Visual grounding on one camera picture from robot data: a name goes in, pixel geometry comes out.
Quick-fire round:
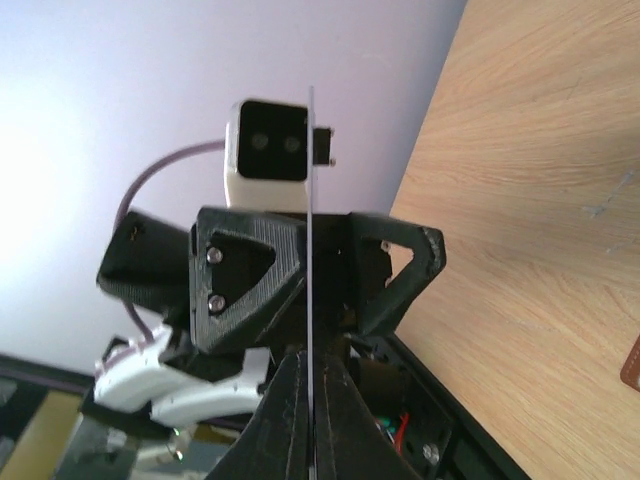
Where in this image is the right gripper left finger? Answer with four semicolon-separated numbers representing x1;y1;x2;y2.
207;350;315;480

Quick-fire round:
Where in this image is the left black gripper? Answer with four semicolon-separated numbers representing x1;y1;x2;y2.
189;207;446;357

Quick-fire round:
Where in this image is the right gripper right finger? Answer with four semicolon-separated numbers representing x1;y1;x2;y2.
314;355;419;480

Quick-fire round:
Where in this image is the brown leather card holder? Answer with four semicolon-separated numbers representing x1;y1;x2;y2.
619;336;640;392

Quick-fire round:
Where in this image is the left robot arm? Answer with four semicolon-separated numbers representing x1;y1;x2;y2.
82;207;446;440

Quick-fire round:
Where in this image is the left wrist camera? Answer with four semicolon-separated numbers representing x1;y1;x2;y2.
224;98;335;213

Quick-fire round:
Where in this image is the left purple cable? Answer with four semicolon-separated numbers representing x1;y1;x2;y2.
113;140;227;351

